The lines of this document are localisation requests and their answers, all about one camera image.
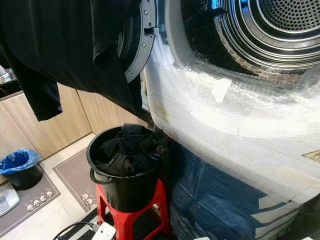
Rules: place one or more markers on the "black clothes pile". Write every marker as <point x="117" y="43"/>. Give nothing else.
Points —
<point x="130" y="147"/>

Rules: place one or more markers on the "white washing machine steel drum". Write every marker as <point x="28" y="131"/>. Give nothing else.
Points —
<point x="270" y="30"/>

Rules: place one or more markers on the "light wooden cabinet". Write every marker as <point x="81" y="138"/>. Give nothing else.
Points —
<point x="20" y="125"/>

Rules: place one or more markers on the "dark countertop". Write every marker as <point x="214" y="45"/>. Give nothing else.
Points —
<point x="10" y="89"/>

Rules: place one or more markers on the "blue bin liner bag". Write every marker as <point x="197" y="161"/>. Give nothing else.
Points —
<point x="17" y="160"/>

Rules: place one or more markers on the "glass pot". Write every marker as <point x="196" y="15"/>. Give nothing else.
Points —
<point x="6" y="76"/>

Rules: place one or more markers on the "black waste bin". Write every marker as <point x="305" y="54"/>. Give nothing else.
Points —
<point x="30" y="179"/>

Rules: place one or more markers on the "white floor scale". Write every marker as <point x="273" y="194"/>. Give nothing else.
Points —
<point x="7" y="200"/>

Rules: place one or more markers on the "grey floor mat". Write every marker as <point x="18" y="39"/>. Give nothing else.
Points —
<point x="37" y="202"/>
<point x="75" y="177"/>

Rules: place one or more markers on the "black shirt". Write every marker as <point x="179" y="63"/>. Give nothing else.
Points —
<point x="60" y="45"/>

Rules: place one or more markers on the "red plastic stool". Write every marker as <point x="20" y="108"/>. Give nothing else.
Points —
<point x="104" y="195"/>

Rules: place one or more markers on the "black plastic bucket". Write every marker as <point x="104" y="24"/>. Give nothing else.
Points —
<point x="125" y="192"/>

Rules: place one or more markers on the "grey washer door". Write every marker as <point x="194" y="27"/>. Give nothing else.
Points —
<point x="147" y="45"/>

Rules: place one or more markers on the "clear bubble wrap sheet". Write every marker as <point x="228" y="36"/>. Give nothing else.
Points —
<point x="220" y="135"/>

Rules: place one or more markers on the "white tape piece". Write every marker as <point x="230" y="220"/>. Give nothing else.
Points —
<point x="221" y="90"/>

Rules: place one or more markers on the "dark blue cover cloth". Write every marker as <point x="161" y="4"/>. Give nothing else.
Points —
<point x="215" y="200"/>

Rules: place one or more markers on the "gold label sticker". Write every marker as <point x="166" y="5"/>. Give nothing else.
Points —
<point x="312" y="156"/>

